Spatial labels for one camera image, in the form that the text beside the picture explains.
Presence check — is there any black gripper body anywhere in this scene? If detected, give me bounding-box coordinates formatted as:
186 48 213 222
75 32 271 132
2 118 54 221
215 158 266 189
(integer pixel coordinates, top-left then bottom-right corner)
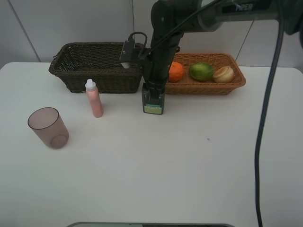
143 44 177 89

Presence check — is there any orange wicker basket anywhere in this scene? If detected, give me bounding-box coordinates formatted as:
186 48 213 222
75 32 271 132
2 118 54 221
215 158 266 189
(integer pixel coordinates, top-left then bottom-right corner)
165 53 246 96

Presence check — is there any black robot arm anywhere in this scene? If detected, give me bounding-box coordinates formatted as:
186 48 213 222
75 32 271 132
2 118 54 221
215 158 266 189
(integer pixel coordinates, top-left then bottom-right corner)
141 0 303 105

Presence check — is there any red peach fruit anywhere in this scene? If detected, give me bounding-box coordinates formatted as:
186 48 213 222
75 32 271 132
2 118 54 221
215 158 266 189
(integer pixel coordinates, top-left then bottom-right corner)
213 66 234 83

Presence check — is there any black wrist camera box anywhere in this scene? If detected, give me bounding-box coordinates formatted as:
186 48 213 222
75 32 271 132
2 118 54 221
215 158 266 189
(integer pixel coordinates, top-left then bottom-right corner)
120 38 135 69

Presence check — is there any dark green pump bottle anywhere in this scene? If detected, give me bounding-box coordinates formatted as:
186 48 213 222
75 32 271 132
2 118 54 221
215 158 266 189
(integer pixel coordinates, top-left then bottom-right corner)
142 83 165 115

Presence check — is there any dark brown wicker basket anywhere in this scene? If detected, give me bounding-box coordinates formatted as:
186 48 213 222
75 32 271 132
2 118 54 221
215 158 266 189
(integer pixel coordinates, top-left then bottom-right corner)
49 42 142 94

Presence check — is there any orange mandarin fruit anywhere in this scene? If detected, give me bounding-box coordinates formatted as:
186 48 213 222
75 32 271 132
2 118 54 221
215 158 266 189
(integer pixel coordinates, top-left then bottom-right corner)
169 61 185 83

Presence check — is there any pink spray bottle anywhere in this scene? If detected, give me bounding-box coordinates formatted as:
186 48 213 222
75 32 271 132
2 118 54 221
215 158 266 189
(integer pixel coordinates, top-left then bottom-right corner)
85 79 104 118

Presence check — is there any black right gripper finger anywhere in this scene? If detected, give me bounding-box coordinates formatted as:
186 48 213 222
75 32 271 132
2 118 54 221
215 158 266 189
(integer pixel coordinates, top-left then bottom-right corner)
158 87 165 101

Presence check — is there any translucent pink plastic cup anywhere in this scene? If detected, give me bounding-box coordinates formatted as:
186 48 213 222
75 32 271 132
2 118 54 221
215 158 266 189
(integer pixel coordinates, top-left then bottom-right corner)
27 107 69 149

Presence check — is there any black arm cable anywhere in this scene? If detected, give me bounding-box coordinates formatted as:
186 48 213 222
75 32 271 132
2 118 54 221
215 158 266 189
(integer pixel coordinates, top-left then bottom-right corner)
129 0 288 227

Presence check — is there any green mango fruit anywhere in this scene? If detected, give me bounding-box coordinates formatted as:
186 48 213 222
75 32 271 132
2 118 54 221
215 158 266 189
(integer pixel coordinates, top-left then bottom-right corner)
189 62 214 82

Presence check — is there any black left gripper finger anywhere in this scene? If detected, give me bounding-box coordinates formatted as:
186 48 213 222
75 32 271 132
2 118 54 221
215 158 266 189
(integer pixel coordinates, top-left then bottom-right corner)
147 86 158 105

